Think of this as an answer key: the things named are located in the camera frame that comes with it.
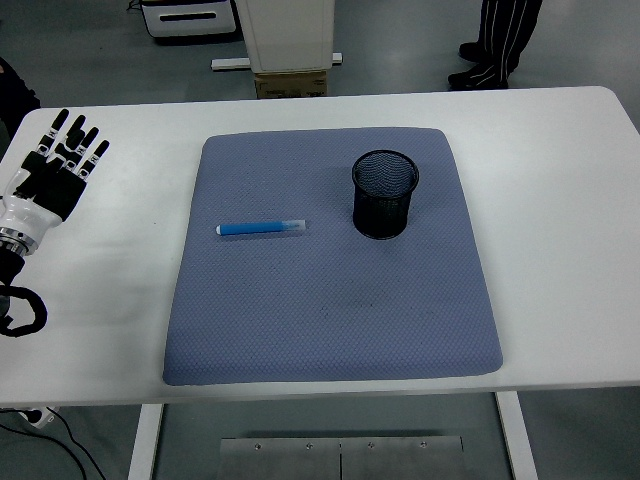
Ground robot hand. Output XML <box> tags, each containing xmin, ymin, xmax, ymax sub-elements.
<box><xmin>0</xmin><ymin>108</ymin><xmax>111</xmax><ymax>242</ymax></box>

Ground blue marker pen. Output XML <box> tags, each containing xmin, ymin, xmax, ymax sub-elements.
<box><xmin>215</xmin><ymin>218</ymin><xmax>307</xmax><ymax>239</ymax></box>

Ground black mesh pen holder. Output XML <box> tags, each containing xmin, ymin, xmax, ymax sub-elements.
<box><xmin>351</xmin><ymin>149</ymin><xmax>420</xmax><ymax>240</ymax></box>

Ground white power strip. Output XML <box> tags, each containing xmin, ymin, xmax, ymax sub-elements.
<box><xmin>17</xmin><ymin>405</ymin><xmax>61</xmax><ymax>429</ymax></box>

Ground white device with dark slot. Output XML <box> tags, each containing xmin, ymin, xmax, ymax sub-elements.
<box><xmin>139</xmin><ymin>0</ymin><xmax>237</xmax><ymax>40</ymax></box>

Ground white base bar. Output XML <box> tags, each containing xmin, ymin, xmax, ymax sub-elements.
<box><xmin>210</xmin><ymin>51</ymin><xmax>345</xmax><ymax>71</ymax></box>

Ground white table leg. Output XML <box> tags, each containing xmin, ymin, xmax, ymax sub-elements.
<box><xmin>127</xmin><ymin>403</ymin><xmax>165</xmax><ymax>480</ymax></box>
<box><xmin>494</xmin><ymin>391</ymin><xmax>540</xmax><ymax>480</ymax></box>

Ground cardboard box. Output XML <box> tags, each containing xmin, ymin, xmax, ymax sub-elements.
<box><xmin>253</xmin><ymin>69</ymin><xmax>329</xmax><ymax>100</ymax></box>

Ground white cabinet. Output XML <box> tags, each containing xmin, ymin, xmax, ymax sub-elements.
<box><xmin>234</xmin><ymin>0</ymin><xmax>336</xmax><ymax>74</ymax></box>

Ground blue-grey textured mat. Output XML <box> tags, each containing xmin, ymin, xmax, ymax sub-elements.
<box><xmin>162</xmin><ymin>127</ymin><xmax>504</xmax><ymax>386</ymax></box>

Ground person in striped trousers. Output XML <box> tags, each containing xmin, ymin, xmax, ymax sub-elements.
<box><xmin>447</xmin><ymin>0</ymin><xmax>544</xmax><ymax>91</ymax></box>

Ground black floor cable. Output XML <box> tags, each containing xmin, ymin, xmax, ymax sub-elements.
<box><xmin>0</xmin><ymin>418</ymin><xmax>109</xmax><ymax>480</ymax></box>

